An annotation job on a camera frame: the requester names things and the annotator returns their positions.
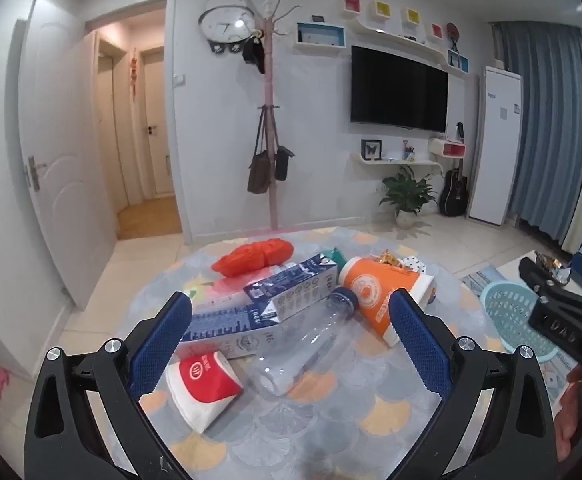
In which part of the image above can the red white tissue packet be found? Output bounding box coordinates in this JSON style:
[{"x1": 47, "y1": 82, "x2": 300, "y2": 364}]
[{"x1": 166, "y1": 351, "x2": 245, "y2": 435}]

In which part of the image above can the white hallway door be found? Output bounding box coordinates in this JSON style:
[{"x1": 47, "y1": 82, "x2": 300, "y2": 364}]
[{"x1": 138, "y1": 47, "x2": 177, "y2": 199}]

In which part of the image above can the shiny wrapper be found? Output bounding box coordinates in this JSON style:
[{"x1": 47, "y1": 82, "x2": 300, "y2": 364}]
[{"x1": 535, "y1": 254, "x2": 574, "y2": 287}]

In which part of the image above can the blue white milk carton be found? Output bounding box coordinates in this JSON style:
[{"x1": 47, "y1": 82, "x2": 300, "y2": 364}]
[{"x1": 243, "y1": 254, "x2": 342, "y2": 322}]

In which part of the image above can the teal plastic basket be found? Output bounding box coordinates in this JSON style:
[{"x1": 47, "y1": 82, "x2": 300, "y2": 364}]
[{"x1": 480, "y1": 280, "x2": 579, "y2": 362}]

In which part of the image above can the white standing air conditioner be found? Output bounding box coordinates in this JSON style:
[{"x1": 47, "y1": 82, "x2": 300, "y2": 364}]
[{"x1": 465, "y1": 65, "x2": 524, "y2": 226}]

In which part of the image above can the black wall television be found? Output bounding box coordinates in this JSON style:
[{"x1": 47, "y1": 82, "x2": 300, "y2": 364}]
[{"x1": 350, "y1": 45, "x2": 450, "y2": 134}]

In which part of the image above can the blue wall cube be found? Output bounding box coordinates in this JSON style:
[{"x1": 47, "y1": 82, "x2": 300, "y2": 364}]
[{"x1": 447, "y1": 49, "x2": 470, "y2": 74}]

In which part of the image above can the blue curtain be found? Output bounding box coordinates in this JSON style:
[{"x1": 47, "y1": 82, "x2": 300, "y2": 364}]
[{"x1": 493, "y1": 20, "x2": 582, "y2": 256}]

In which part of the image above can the orange-red crumpled bag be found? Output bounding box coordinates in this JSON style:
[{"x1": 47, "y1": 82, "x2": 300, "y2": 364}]
[{"x1": 211, "y1": 237, "x2": 294, "y2": 277}]

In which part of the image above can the potted green plant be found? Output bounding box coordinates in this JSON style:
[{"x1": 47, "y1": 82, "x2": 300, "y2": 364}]
[{"x1": 378, "y1": 165, "x2": 438, "y2": 231}]

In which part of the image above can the curved white wall shelf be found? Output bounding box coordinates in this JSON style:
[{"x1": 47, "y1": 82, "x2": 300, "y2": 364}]
[{"x1": 345, "y1": 14, "x2": 472, "y2": 79}]

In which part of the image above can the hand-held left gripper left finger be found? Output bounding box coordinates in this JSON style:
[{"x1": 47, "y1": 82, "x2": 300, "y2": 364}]
[{"x1": 23, "y1": 290, "x2": 194, "y2": 480}]

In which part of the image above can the small black bag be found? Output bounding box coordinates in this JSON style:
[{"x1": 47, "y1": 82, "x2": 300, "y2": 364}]
[{"x1": 274, "y1": 110, "x2": 290, "y2": 182}]

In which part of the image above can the gold snack wrapper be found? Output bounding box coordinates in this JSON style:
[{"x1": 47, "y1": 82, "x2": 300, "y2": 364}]
[{"x1": 375, "y1": 249, "x2": 408, "y2": 269}]

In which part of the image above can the red hanging ornament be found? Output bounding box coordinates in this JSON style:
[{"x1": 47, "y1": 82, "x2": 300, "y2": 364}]
[{"x1": 129, "y1": 48, "x2": 140, "y2": 99}]

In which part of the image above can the clear plastic bottle blue cap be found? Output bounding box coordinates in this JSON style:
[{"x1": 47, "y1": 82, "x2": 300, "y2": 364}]
[{"x1": 248, "y1": 287, "x2": 360, "y2": 400}]

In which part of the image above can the black acoustic guitar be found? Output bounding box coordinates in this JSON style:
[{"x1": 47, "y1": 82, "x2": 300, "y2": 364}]
[{"x1": 438, "y1": 122, "x2": 470, "y2": 219}]

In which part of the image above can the round fan-patterned rug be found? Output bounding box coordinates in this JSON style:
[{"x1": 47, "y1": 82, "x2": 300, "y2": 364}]
[{"x1": 116, "y1": 225, "x2": 514, "y2": 480}]

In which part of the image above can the long blue white carton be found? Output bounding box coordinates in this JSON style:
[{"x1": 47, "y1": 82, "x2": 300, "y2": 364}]
[{"x1": 175, "y1": 294, "x2": 282, "y2": 361}]

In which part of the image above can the white open door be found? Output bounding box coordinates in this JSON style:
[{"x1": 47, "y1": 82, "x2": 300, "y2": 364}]
[{"x1": 18, "y1": 0, "x2": 118, "y2": 312}]

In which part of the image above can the white blue box shelf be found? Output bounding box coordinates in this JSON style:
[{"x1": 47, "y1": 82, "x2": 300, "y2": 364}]
[{"x1": 296, "y1": 22, "x2": 346, "y2": 52}]

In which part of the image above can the large orange paper cup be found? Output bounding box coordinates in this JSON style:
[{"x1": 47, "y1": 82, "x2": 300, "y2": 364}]
[{"x1": 337, "y1": 256, "x2": 438, "y2": 349}]

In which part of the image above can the low white wall shelf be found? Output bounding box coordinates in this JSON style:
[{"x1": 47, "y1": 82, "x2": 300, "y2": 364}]
[{"x1": 353, "y1": 152, "x2": 444, "y2": 174}]

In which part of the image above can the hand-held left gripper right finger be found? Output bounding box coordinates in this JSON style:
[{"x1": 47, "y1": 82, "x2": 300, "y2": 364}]
[{"x1": 388, "y1": 287, "x2": 572, "y2": 480}]

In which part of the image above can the brown shoulder bag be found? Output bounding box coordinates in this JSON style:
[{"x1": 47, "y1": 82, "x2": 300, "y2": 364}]
[{"x1": 247, "y1": 106, "x2": 274, "y2": 195}]

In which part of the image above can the pink coat rack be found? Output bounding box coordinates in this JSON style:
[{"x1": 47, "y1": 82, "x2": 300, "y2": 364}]
[{"x1": 251, "y1": 0, "x2": 302, "y2": 233}]

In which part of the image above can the white red wall box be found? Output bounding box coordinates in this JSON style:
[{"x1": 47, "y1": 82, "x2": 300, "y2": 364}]
[{"x1": 428, "y1": 137, "x2": 467, "y2": 159}]

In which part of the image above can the person's right hand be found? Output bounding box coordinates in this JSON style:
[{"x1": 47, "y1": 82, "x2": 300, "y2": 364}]
[{"x1": 553, "y1": 364, "x2": 582, "y2": 462}]

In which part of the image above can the panda wall clock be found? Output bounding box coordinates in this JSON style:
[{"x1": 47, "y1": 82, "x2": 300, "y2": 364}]
[{"x1": 198, "y1": 0, "x2": 260, "y2": 56}]

